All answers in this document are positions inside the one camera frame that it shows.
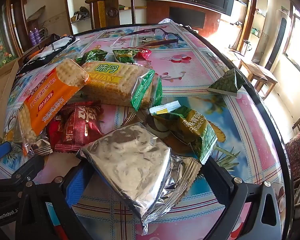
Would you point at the small red candy packet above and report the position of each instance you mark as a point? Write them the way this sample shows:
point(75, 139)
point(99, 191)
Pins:
point(143, 53)

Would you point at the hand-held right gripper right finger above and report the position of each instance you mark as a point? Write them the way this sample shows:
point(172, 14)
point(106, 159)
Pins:
point(220, 180)

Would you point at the orange fabric piece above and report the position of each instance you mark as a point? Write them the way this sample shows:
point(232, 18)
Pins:
point(35, 54)

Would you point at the bright red snack packet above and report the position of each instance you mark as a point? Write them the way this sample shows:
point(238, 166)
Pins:
point(53, 130)

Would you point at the cardboard box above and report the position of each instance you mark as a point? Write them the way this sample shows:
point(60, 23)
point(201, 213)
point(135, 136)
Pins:
point(1, 92)

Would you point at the twisted green pea packet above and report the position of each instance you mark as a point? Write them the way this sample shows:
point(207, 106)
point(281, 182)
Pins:
point(95, 55)

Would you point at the floral cushioned chair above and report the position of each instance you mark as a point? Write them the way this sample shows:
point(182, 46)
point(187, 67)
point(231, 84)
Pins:
point(298, 150)

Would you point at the olive label pea packet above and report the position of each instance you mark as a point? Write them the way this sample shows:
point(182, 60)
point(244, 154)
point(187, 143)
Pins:
point(190, 127)

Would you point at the yellow green cracker packet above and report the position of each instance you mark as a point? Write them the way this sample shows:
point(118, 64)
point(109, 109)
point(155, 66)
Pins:
point(112, 80)

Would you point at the dark red snack packet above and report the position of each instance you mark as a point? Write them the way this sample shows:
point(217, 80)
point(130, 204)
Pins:
point(82, 125)

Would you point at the printed fruit tablecloth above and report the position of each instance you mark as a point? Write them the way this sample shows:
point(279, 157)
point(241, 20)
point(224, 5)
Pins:
point(190, 62)

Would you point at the flower mural panel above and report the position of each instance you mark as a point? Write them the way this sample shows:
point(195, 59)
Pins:
point(0, 45)

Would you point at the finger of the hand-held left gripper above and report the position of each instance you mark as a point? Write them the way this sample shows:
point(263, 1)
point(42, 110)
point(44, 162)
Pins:
point(0, 152)
point(27, 170)

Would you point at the dark green shiny packet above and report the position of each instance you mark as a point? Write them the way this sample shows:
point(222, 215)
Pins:
point(227, 82)

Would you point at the standing air conditioner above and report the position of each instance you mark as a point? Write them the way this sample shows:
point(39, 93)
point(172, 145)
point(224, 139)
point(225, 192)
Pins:
point(277, 42)

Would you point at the shoes on shelf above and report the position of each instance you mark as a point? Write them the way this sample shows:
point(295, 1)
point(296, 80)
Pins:
point(80, 13)

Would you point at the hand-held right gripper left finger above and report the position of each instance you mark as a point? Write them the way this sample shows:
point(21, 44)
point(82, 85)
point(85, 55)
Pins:
point(76, 187)

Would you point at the purple bottle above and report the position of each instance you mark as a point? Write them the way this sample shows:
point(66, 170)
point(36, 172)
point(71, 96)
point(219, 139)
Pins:
point(36, 36)
point(31, 37)

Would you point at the orange cracker packet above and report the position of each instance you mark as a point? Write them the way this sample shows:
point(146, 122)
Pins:
point(47, 100)

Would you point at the carved wooden chair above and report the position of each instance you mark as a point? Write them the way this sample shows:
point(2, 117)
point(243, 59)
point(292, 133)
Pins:
point(112, 12)

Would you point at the silver foil snack packet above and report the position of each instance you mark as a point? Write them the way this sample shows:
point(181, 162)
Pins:
point(130, 165)

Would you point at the metal kettle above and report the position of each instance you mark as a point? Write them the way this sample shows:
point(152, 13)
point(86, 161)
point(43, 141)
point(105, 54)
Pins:
point(246, 46)

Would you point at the dark framed eyeglasses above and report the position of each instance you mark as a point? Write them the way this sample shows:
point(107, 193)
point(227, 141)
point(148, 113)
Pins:
point(171, 41)

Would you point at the white edged pea packet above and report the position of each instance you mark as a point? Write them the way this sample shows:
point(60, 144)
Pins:
point(125, 55)

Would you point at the low wooden stool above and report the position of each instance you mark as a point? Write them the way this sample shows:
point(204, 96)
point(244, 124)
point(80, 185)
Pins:
point(258, 73)

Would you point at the black white fabric bag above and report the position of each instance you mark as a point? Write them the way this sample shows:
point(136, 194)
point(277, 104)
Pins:
point(52, 47)

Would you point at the white plastic bag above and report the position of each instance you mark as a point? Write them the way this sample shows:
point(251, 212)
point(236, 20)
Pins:
point(167, 21)

